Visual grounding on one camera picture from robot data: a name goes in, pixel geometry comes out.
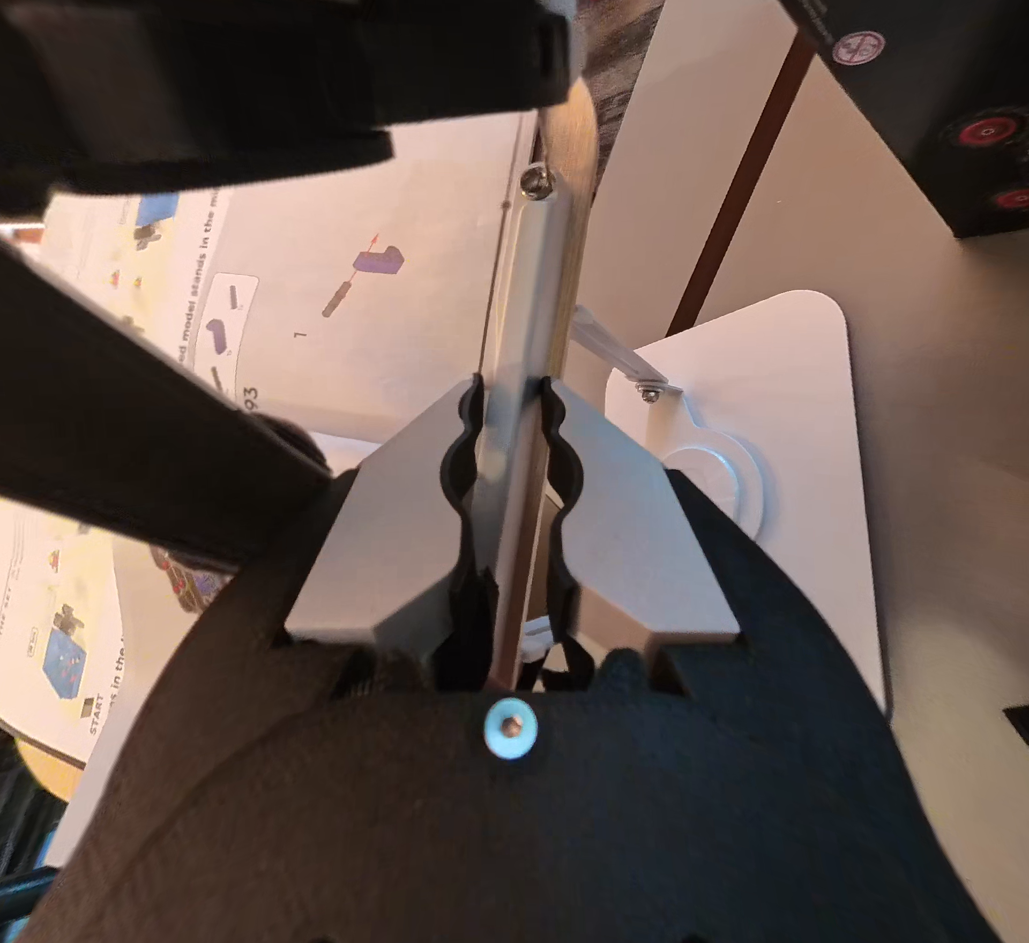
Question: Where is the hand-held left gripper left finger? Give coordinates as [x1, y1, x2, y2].
[284, 373, 499, 691]

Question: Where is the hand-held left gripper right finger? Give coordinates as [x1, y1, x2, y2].
[537, 375, 742, 690]

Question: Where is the instruction booklet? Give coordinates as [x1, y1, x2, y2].
[113, 111, 541, 767]

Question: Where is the white book stand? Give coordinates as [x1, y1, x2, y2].
[474, 163, 890, 721]

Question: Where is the printed task instruction sheet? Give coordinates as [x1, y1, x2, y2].
[0, 188, 268, 769]

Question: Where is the toy truck set box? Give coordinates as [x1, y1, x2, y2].
[715, 0, 1029, 239]

